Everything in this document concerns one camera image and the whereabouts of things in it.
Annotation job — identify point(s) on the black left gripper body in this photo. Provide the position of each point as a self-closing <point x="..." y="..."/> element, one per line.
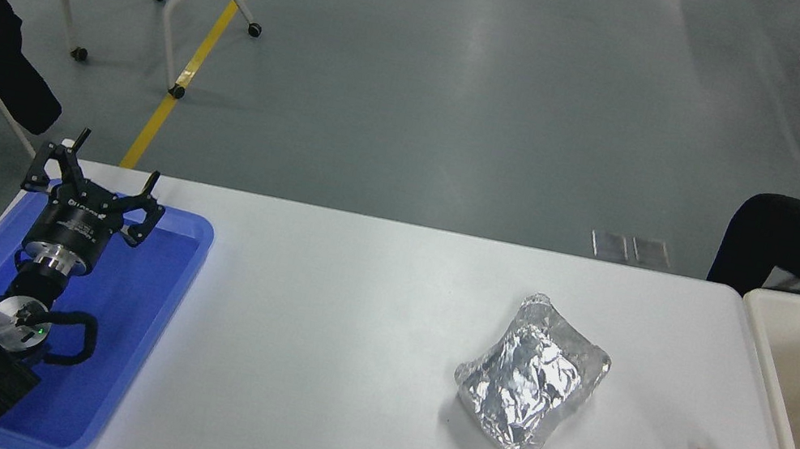
<point x="74" y="225"/>

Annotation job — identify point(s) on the crumpled foil tray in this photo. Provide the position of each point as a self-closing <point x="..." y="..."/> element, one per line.
<point x="530" y="375"/>

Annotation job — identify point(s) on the silver floor plate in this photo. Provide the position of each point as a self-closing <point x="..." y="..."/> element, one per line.
<point x="609" y="245"/>
<point x="650" y="251"/>

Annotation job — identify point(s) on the blue plastic tray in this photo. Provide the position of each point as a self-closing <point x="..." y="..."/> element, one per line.
<point x="141" y="294"/>

